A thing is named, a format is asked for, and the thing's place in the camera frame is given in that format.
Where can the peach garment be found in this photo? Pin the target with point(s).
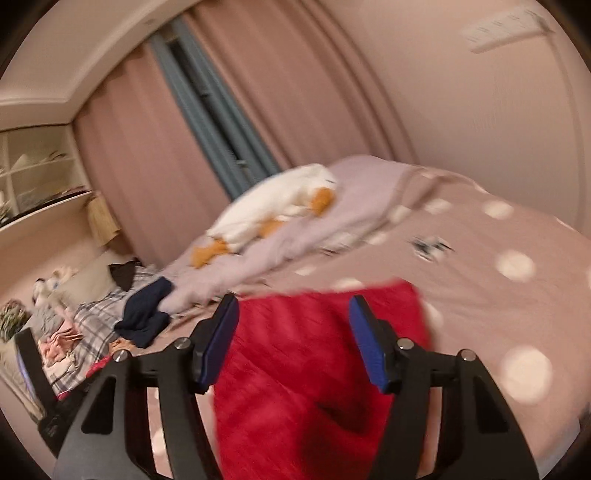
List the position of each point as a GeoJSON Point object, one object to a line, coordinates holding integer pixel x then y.
{"type": "Point", "coordinates": [122, 344]}

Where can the cream pillow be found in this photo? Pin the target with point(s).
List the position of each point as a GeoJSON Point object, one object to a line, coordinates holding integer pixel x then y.
{"type": "Point", "coordinates": [90, 279]}

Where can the beige fringed hanging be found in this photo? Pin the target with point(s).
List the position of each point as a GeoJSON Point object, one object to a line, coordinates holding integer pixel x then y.
{"type": "Point", "coordinates": [104, 219]}

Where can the grey blue garment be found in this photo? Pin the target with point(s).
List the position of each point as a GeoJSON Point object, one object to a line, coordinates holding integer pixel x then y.
{"type": "Point", "coordinates": [46, 321]}

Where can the pink curtain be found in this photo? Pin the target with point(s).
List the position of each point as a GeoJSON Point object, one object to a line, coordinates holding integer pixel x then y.
{"type": "Point", "coordinates": [314, 92]}

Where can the floral cushion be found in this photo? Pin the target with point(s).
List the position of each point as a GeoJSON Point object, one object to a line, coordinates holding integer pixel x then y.
{"type": "Point", "coordinates": [13, 318]}

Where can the small stuffed toys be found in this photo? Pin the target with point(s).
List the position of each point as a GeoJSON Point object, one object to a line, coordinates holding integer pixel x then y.
{"type": "Point", "coordinates": [51, 286]}

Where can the navy blue sweater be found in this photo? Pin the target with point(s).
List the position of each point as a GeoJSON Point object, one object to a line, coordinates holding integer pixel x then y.
{"type": "Point", "coordinates": [143, 314]}

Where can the white air conditioner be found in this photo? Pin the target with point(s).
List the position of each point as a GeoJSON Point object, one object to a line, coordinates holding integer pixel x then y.
{"type": "Point", "coordinates": [505, 27]}

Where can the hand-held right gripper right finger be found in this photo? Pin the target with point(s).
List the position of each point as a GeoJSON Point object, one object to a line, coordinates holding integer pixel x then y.
{"type": "Point", "coordinates": [369, 341]}

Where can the plaid blanket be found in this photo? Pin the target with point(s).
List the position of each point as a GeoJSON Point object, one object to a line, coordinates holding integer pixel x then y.
{"type": "Point", "coordinates": [97, 323]}

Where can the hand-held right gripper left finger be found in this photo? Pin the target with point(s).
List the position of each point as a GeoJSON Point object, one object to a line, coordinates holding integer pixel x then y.
{"type": "Point", "coordinates": [217, 341]}

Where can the blue curtain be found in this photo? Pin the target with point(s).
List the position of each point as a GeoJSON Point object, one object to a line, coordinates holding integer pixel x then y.
{"type": "Point", "coordinates": [217, 115]}

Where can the polka dot bed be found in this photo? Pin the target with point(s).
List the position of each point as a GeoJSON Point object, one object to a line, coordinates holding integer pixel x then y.
{"type": "Point", "coordinates": [485, 314]}

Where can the lilac duvet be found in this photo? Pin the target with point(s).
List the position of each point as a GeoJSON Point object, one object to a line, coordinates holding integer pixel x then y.
{"type": "Point", "coordinates": [295, 249]}

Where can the white wall shelf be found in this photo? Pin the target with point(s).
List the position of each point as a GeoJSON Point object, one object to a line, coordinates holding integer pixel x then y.
{"type": "Point", "coordinates": [37, 184]}

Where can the red down jacket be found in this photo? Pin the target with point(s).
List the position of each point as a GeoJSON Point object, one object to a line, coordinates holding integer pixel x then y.
{"type": "Point", "coordinates": [286, 360]}
{"type": "Point", "coordinates": [99, 365]}

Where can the pink folded clothes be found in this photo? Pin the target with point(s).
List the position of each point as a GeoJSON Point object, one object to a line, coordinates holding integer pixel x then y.
{"type": "Point", "coordinates": [60, 346]}

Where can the white goose plush toy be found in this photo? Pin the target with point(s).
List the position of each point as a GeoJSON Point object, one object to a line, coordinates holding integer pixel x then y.
{"type": "Point", "coordinates": [263, 203]}

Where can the dark brown garment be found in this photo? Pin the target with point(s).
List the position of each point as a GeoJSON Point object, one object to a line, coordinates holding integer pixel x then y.
{"type": "Point", "coordinates": [123, 274]}

